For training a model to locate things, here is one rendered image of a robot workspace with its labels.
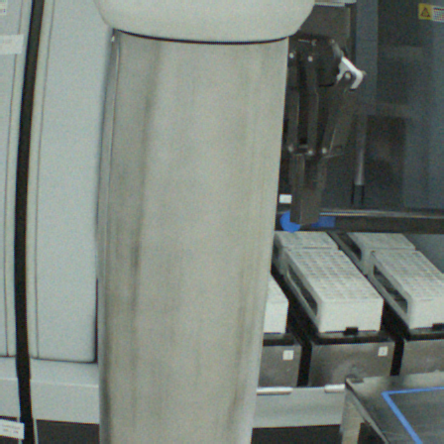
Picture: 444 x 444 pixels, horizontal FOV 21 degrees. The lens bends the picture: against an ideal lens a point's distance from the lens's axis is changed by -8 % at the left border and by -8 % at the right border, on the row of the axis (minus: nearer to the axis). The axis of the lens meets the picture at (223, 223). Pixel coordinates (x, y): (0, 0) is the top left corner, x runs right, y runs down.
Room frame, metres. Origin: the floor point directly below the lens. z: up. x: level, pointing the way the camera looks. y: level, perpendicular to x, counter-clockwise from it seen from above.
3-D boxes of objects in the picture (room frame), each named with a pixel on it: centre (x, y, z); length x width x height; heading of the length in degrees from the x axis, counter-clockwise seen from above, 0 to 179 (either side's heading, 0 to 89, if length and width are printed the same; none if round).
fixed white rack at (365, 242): (2.29, -0.28, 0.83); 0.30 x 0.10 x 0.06; 10
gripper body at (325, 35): (1.27, -0.08, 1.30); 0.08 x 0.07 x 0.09; 46
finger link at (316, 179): (1.25, -0.10, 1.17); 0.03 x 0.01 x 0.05; 46
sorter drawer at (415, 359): (2.11, -0.31, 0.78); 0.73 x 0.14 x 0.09; 10
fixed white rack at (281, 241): (2.27, -0.13, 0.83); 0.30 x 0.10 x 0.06; 10
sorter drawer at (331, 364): (2.09, -0.16, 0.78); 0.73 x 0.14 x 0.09; 10
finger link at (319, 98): (1.26, -0.09, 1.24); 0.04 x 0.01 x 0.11; 136
